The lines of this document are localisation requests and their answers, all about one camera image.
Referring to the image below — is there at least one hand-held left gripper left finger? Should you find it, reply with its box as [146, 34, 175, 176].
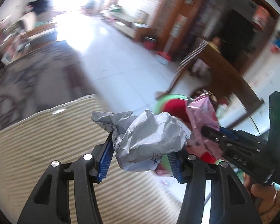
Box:
[17, 132, 115, 224]

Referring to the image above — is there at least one red dustpan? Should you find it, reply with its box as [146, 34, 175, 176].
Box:
[157, 51, 172, 63]

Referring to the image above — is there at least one white magazine rack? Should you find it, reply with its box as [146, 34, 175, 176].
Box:
[1, 31, 31, 64]

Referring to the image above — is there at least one grey paper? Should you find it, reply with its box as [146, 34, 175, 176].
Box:
[91, 109, 192, 172]

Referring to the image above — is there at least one green striped mat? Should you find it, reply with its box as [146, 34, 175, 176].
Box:
[0, 94, 185, 224]

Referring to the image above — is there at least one red waste basket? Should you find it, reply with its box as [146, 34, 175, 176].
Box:
[143, 36, 158, 50]

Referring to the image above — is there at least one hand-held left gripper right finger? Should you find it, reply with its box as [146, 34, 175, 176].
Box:
[167, 152, 263, 224]

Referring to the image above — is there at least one pink plastic bag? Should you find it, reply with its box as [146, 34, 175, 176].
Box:
[186, 93, 221, 158]

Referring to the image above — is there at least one geometric framed picture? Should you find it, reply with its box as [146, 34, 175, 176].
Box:
[136, 9, 148, 21]

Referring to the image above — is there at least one red bin with green rim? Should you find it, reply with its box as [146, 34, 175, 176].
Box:
[154, 94, 224, 175]

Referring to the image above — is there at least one wooden chair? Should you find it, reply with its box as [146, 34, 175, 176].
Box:
[168, 40, 265, 131]

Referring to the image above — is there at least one grey patterned table cover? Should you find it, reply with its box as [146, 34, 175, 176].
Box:
[0, 40, 96, 136]

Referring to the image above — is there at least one person's right hand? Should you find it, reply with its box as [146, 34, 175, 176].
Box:
[244, 173, 278, 213]

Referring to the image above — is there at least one black jacket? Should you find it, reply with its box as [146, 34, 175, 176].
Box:
[28, 0, 52, 15]

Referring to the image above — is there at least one wooden sofa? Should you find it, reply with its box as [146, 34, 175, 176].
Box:
[19, 22, 59, 45]

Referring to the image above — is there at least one low television cabinet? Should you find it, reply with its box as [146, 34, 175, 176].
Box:
[103, 7, 152, 40]

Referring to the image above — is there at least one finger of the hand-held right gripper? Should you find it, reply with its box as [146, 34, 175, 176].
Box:
[219, 127, 242, 141]
[202, 126, 227, 156]

